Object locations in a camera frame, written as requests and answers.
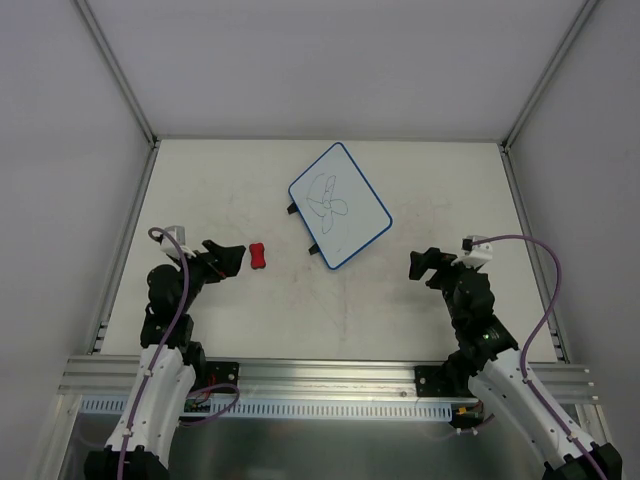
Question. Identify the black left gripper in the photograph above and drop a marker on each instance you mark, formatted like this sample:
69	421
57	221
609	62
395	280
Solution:
208	260

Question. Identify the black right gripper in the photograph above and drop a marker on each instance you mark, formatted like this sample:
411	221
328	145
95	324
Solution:
439	271

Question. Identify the red bone-shaped eraser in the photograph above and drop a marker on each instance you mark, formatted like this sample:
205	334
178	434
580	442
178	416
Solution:
257	253

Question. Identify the blue framed whiteboard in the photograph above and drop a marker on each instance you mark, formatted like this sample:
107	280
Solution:
339	207

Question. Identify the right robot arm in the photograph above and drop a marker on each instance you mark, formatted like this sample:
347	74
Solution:
490	366

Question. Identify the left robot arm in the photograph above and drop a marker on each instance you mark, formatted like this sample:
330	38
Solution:
171	366

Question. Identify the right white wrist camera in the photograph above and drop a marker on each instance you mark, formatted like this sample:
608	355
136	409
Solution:
476	252

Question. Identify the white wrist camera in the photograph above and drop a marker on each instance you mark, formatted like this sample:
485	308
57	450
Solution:
172	241
476	252

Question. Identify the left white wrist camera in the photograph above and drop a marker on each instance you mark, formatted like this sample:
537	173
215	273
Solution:
172	241

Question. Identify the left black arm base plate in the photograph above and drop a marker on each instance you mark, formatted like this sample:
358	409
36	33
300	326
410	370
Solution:
224	375

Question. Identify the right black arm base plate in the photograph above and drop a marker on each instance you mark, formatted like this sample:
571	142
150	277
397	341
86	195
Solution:
442	381

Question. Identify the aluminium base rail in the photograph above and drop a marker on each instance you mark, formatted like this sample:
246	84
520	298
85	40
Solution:
313	379

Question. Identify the white slotted cable duct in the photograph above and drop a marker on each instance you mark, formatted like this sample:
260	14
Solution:
254	408

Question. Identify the left aluminium frame post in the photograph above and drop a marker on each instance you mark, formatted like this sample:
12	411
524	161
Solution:
99	38

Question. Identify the aluminium frame post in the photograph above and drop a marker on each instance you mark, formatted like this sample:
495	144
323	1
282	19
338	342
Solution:
99	38
551	68

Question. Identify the right aluminium frame post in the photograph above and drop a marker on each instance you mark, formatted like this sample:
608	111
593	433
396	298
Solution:
551	68

